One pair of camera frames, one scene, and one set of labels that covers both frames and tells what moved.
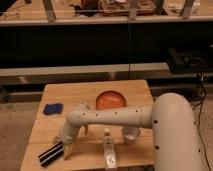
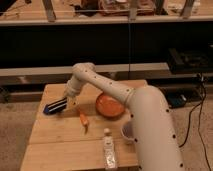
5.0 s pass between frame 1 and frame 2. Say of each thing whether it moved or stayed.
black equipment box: stayed
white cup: stayed
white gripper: moved
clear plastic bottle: stayed
